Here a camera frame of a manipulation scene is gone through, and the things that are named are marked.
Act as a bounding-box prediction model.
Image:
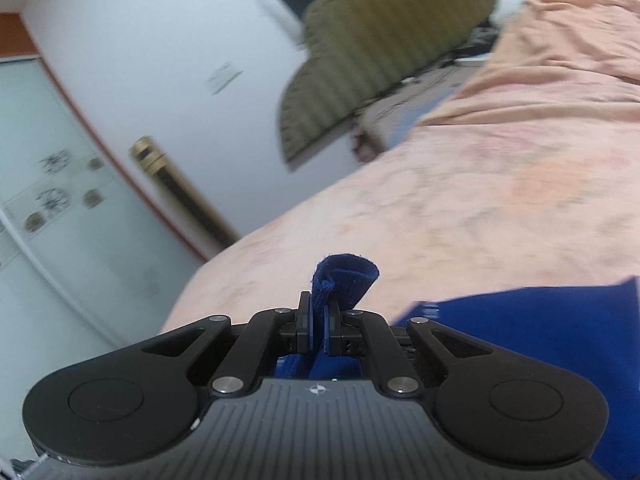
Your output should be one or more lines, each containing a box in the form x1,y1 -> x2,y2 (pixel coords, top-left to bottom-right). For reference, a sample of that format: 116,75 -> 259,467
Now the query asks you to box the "white wall socket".
206,62 -> 243,94

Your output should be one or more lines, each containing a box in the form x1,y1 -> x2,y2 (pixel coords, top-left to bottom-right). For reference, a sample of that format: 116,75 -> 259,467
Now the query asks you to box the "beige patterned pillow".
352,55 -> 488,162

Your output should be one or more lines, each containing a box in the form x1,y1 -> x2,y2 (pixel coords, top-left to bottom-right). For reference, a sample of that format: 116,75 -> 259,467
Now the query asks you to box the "blue knit sweater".
274,254 -> 639,479

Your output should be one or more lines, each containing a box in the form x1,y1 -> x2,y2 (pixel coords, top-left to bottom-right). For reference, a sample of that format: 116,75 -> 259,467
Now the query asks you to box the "pink bed blanket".
165,0 -> 639,330

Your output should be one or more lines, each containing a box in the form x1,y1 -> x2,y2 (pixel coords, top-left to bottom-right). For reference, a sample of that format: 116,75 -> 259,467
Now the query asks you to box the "frosted glass sliding door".
1,61 -> 201,459

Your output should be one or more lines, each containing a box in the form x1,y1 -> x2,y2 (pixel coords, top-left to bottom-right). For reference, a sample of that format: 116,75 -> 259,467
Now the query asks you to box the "gold tower fan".
130,136 -> 240,249

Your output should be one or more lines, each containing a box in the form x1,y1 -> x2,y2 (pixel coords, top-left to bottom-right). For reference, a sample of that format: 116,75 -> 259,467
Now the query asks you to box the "olive green padded headboard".
279,0 -> 496,164

